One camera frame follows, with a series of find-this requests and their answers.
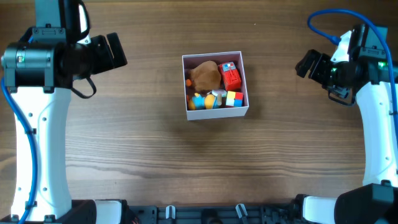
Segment red toy fire truck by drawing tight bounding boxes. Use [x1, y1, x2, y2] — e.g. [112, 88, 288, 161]
[218, 62, 242, 91]

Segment multicolour puzzle cube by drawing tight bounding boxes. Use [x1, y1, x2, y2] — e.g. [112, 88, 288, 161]
[225, 91, 244, 108]

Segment brown plush toy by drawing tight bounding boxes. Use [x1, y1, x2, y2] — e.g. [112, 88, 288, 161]
[185, 60, 221, 94]

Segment orange blue duck toy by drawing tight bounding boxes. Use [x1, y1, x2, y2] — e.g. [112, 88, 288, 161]
[187, 93, 220, 110]

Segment white pig rattle drum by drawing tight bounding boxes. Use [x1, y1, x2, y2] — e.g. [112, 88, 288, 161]
[211, 89, 227, 109]

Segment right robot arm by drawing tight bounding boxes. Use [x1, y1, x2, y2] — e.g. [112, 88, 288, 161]
[295, 24, 397, 223]

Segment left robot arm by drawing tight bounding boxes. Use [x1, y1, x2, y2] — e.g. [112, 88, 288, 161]
[1, 0, 134, 223]

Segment pink open cardboard box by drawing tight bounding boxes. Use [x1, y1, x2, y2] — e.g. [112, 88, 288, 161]
[182, 51, 249, 121]

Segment left blue cable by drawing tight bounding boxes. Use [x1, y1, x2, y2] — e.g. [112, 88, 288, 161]
[0, 35, 39, 224]

